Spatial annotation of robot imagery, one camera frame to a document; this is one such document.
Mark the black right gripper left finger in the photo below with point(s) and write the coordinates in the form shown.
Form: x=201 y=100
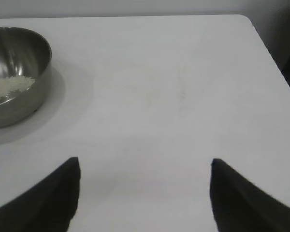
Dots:
x=43 y=205

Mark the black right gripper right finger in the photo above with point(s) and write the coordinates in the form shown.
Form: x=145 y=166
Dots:
x=241 y=207

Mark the white uncooked rice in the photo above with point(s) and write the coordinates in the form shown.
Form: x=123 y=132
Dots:
x=9 y=85

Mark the stainless steel mixing bowl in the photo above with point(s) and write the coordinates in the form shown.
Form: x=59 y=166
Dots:
x=19 y=53

